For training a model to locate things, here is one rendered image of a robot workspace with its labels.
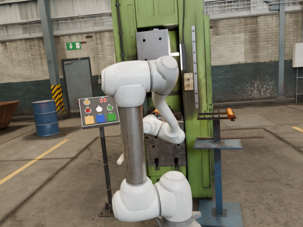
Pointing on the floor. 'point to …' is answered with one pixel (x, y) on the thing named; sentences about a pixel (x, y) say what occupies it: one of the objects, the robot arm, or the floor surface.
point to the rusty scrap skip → (6, 113)
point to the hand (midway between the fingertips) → (154, 114)
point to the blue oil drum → (45, 118)
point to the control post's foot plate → (107, 211)
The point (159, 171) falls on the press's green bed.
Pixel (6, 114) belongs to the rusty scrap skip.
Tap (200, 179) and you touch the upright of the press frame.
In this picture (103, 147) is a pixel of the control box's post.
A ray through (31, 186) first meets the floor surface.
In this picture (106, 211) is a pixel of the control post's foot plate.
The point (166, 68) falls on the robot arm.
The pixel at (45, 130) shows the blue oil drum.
